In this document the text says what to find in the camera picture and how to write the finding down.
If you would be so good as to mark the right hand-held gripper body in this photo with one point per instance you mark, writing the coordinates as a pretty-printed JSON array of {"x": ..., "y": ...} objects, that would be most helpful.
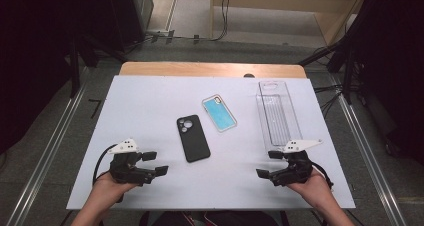
[{"x": 296, "y": 169}]

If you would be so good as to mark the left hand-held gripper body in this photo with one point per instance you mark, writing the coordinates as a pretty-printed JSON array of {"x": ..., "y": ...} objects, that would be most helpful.
[{"x": 128, "y": 169}]

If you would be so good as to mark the clear plastic tray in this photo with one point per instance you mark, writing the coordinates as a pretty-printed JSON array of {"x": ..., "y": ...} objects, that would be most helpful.
[{"x": 278, "y": 119}]

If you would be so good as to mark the black phone case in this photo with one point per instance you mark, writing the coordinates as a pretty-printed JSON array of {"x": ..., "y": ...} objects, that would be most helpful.
[{"x": 194, "y": 142}]

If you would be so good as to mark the iridescent blue phone case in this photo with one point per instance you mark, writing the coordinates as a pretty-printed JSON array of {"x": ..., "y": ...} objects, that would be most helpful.
[{"x": 220, "y": 114}]

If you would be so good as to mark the person's right hand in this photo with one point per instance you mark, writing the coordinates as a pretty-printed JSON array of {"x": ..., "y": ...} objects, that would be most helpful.
[{"x": 315, "y": 189}]

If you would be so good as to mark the person's left hand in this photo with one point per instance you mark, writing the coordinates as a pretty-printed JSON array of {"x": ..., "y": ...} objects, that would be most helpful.
[{"x": 108, "y": 189}]

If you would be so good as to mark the white board sheet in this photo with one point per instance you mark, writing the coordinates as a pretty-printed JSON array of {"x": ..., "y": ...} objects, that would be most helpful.
[{"x": 150, "y": 102}]

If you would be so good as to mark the dark round table grommet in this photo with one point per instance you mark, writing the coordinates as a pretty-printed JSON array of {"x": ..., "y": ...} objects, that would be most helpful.
[{"x": 249, "y": 75}]

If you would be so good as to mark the wooden table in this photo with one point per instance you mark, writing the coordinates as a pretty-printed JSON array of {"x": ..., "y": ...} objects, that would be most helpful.
[{"x": 200, "y": 69}]

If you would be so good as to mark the black metal stand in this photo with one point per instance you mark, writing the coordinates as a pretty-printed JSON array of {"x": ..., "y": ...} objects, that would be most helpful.
[
  {"x": 336, "y": 57},
  {"x": 75, "y": 69}
]

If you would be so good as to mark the floor power strip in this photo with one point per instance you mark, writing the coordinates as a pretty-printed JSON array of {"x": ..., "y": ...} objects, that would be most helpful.
[{"x": 161, "y": 36}]

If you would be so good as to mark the black curtain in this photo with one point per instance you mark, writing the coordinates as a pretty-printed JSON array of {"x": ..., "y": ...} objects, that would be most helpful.
[
  {"x": 30, "y": 59},
  {"x": 393, "y": 69}
]

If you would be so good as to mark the dark cabinet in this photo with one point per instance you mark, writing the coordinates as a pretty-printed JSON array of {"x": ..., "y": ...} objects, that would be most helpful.
[{"x": 128, "y": 16}]

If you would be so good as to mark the metal floor rail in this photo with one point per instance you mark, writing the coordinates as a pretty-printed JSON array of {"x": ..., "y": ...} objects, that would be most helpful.
[
  {"x": 46, "y": 156},
  {"x": 370, "y": 159}
]

